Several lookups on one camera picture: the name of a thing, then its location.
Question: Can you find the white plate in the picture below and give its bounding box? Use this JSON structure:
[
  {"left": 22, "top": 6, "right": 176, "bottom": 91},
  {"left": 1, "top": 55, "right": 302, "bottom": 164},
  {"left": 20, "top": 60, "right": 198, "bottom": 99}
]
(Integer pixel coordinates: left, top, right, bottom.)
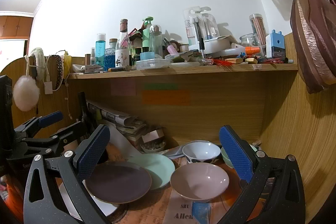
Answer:
[{"left": 59, "top": 180, "right": 119, "bottom": 221}]

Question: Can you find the mint green bowl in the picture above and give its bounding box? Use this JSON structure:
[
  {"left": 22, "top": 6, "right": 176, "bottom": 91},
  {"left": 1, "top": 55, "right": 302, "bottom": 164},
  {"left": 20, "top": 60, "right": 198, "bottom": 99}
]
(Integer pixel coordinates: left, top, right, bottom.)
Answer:
[{"left": 220, "top": 144, "right": 258, "bottom": 169}]

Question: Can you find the dark purple plate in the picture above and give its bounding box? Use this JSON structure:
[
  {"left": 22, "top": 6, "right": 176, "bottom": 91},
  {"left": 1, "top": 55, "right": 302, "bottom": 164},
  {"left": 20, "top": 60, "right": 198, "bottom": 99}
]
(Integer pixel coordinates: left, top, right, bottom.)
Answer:
[{"left": 85, "top": 161, "right": 152, "bottom": 204}]

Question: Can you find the pink-grey bowl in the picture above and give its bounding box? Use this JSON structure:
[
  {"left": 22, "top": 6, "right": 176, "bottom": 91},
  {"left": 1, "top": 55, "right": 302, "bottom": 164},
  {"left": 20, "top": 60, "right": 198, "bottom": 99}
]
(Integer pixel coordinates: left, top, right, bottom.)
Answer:
[{"left": 170, "top": 162, "right": 230, "bottom": 202}]

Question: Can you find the white patterned bowl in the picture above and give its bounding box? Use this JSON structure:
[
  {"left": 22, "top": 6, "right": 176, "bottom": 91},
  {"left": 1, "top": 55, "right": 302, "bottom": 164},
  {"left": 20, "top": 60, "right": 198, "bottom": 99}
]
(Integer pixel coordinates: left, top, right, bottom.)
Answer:
[{"left": 182, "top": 141, "right": 221, "bottom": 164}]

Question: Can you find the mint green plate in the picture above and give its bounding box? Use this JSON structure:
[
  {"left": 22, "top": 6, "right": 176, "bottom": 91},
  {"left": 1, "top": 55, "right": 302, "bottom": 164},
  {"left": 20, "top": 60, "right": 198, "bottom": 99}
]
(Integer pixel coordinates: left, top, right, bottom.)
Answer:
[{"left": 128, "top": 153, "right": 175, "bottom": 190}]

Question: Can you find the white fluffy pompom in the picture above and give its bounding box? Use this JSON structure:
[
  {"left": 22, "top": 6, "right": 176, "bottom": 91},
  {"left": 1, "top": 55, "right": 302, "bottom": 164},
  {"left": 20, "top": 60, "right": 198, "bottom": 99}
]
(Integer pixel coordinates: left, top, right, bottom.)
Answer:
[{"left": 13, "top": 76, "right": 40, "bottom": 111}]

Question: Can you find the dark wine bottle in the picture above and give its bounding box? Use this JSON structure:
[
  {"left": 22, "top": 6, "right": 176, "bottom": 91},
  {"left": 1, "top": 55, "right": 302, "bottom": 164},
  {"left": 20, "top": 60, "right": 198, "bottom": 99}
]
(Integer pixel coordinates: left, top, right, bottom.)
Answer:
[{"left": 78, "top": 92, "right": 97, "bottom": 138}]

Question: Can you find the dotted headband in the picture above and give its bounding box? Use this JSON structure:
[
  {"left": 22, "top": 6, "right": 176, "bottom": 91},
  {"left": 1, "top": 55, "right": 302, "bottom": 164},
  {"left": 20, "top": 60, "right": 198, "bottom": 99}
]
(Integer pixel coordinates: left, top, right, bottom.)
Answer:
[{"left": 49, "top": 55, "right": 63, "bottom": 90}]

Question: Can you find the grey paper sheet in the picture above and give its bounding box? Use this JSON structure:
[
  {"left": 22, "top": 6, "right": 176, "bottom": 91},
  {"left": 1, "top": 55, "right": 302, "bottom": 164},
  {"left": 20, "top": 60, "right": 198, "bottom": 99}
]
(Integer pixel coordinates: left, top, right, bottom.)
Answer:
[{"left": 105, "top": 123, "right": 142, "bottom": 161}]

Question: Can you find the stack of newspapers and books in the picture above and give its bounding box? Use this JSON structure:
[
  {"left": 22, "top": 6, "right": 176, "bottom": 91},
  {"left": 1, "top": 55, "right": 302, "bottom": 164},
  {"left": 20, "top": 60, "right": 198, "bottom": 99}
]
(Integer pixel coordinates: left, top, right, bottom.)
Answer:
[{"left": 87, "top": 100, "right": 147, "bottom": 147}]

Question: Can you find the pink sticky note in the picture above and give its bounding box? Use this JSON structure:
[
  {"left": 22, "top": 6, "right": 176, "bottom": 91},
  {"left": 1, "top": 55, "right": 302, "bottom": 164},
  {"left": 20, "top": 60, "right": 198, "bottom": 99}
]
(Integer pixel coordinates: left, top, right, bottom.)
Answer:
[{"left": 110, "top": 79, "right": 136, "bottom": 97}]

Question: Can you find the small bowl of trinkets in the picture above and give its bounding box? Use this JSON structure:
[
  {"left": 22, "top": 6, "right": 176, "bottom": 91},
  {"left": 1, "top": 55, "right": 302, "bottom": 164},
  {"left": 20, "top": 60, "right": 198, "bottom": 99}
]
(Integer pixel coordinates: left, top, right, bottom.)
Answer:
[{"left": 140, "top": 141, "right": 166, "bottom": 153}]

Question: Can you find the blue liquid bottle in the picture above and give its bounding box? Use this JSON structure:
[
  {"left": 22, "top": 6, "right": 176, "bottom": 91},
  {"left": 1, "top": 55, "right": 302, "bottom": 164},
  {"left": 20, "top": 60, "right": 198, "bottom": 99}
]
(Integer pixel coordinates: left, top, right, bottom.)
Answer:
[{"left": 95, "top": 33, "right": 106, "bottom": 67}]

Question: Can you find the white card box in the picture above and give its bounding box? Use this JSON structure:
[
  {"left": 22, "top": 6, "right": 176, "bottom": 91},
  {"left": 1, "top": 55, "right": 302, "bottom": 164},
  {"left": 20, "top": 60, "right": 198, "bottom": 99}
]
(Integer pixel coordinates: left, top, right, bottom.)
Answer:
[{"left": 142, "top": 129, "right": 165, "bottom": 143}]

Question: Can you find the orange sticky note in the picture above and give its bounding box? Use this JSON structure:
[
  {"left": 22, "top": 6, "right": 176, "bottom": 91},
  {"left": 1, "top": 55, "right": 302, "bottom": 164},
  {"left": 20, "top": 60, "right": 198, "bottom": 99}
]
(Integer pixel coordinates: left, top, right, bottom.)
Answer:
[{"left": 142, "top": 90, "right": 191, "bottom": 106}]

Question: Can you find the glass bottle with cork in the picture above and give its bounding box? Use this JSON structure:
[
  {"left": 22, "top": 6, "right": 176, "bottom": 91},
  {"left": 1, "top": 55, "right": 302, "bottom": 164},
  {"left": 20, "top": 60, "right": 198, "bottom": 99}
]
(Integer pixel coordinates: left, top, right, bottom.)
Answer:
[{"left": 115, "top": 19, "right": 131, "bottom": 68}]

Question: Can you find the green sticky note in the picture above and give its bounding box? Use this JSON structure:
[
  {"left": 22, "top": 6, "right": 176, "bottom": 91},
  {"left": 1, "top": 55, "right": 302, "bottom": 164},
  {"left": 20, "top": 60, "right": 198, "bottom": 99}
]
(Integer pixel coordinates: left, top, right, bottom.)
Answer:
[{"left": 143, "top": 83, "right": 178, "bottom": 90}]

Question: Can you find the green pump bottle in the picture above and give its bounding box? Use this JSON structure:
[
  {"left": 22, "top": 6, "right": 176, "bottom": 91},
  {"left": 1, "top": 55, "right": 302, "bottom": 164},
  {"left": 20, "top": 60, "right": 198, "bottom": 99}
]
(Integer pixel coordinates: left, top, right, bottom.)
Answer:
[{"left": 141, "top": 16, "right": 153, "bottom": 51}]

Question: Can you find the clear plastic box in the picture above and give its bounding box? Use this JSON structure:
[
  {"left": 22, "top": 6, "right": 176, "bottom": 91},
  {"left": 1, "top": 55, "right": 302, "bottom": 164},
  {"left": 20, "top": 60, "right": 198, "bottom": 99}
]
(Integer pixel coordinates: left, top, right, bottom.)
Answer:
[{"left": 135, "top": 59, "right": 171, "bottom": 71}]

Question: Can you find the clear spray bottle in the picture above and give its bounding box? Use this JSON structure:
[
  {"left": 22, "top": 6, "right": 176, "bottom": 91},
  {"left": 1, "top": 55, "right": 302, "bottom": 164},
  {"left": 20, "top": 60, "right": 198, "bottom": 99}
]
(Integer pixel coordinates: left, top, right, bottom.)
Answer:
[{"left": 150, "top": 24, "right": 163, "bottom": 58}]

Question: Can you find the blue pencil sharpener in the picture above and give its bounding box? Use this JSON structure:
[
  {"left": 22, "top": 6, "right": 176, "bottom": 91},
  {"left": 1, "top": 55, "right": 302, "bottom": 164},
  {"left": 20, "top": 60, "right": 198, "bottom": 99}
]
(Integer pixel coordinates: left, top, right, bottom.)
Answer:
[{"left": 266, "top": 30, "right": 286, "bottom": 60}]

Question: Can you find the round glass jar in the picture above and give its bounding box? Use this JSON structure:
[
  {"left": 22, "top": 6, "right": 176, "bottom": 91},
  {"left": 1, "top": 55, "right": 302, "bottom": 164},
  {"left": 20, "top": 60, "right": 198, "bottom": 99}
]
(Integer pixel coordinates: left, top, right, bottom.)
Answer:
[{"left": 240, "top": 34, "right": 264, "bottom": 56}]

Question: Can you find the glass jar with pencils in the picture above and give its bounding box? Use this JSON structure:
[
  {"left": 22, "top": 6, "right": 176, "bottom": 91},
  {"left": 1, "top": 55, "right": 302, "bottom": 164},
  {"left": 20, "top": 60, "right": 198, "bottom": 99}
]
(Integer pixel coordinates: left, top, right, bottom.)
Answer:
[{"left": 249, "top": 14, "right": 266, "bottom": 46}]

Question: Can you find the toothbrush blister pack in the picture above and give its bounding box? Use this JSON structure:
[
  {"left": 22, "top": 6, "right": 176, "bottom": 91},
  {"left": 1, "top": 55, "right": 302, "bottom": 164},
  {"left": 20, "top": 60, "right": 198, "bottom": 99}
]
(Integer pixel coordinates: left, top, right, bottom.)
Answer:
[{"left": 183, "top": 6, "right": 220, "bottom": 46}]

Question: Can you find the white charger with cable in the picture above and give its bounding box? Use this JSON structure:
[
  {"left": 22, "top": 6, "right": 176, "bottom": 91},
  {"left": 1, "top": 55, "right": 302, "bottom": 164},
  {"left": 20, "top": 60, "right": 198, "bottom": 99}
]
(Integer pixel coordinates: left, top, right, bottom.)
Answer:
[{"left": 43, "top": 50, "right": 71, "bottom": 95}]

